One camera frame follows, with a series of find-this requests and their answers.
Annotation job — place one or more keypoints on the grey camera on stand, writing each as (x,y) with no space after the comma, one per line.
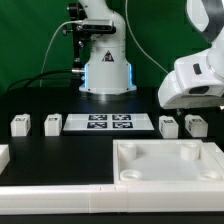
(96,26)

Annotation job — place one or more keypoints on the white front fence wall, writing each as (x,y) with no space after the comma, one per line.
(203,196)

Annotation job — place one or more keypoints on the white right fence wall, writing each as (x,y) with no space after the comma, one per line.
(214,151)

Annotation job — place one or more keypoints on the white left fence wall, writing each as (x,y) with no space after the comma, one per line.
(4,157)

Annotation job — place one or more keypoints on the white fence wall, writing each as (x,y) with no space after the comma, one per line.
(4,157)
(214,151)
(203,196)

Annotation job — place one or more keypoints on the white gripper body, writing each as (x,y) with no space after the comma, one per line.
(192,84)

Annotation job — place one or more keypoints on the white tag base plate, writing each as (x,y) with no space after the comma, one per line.
(108,122)

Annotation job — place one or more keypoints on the black camera stand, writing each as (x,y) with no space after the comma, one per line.
(76,12)

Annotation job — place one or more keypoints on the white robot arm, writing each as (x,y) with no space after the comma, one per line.
(108,72)

